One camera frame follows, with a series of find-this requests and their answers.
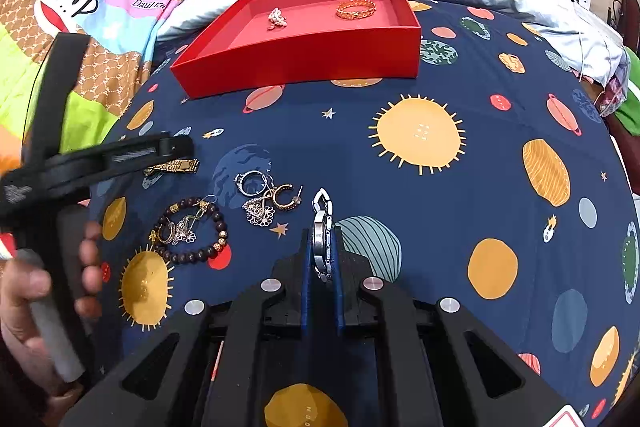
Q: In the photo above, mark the gold hoop earring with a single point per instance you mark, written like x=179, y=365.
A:
x=286, y=205

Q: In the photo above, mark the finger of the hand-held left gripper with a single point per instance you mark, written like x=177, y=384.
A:
x=170, y=146

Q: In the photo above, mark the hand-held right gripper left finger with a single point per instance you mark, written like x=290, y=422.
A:
x=305, y=287

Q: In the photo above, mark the silver charm jewellery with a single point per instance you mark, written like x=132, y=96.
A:
x=320, y=232

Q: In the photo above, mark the red cardboard box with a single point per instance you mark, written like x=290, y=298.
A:
x=300, y=57

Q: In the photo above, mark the silver hoop earring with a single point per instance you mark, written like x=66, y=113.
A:
x=250, y=187

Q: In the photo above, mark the navy planet print blanket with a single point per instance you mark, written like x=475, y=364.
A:
x=450, y=207

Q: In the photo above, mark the person's left hand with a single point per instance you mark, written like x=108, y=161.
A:
x=25, y=342

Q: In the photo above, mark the dark wooden furniture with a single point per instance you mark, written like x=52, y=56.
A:
x=625, y=9

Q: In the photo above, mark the gold wristwatch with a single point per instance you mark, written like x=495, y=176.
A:
x=172, y=167

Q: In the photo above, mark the silver charm earring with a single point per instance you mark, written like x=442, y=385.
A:
x=182, y=229

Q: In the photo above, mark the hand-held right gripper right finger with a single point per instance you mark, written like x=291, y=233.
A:
x=340, y=292

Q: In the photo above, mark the green cloth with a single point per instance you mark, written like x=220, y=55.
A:
x=627, y=107

